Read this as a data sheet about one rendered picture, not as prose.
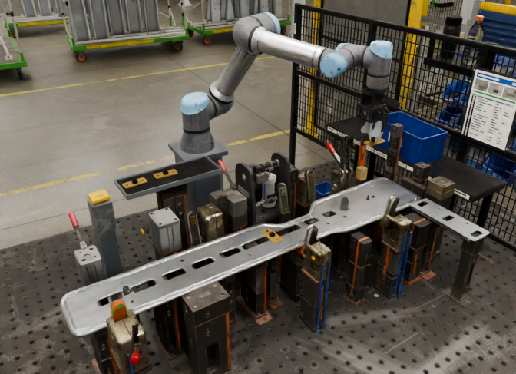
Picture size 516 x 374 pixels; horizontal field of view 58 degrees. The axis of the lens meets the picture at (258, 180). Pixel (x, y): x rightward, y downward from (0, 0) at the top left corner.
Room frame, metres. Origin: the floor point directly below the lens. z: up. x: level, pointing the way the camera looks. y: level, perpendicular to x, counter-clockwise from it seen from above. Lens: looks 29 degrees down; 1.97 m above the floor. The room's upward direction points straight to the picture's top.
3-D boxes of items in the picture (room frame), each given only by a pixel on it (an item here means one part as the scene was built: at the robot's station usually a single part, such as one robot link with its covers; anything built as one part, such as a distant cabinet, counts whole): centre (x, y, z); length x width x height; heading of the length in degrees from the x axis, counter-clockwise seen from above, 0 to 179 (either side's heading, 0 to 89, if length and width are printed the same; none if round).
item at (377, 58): (1.60, -0.41, 1.57); 0.09 x 0.08 x 0.11; 56
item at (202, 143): (1.89, 0.27, 1.15); 0.15 x 0.15 x 0.10
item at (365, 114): (1.59, -0.41, 1.41); 0.09 x 0.08 x 0.12; 123
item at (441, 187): (1.65, -0.74, 0.88); 0.08 x 0.08 x 0.36; 33
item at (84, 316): (1.34, -0.04, 1.00); 1.38 x 0.22 x 0.02; 123
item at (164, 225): (1.32, 0.32, 0.90); 0.13 x 0.10 x 0.41; 33
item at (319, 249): (1.24, -0.20, 0.87); 0.12 x 0.09 x 0.35; 33
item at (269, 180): (1.59, -0.02, 0.94); 0.18 x 0.13 x 0.49; 123
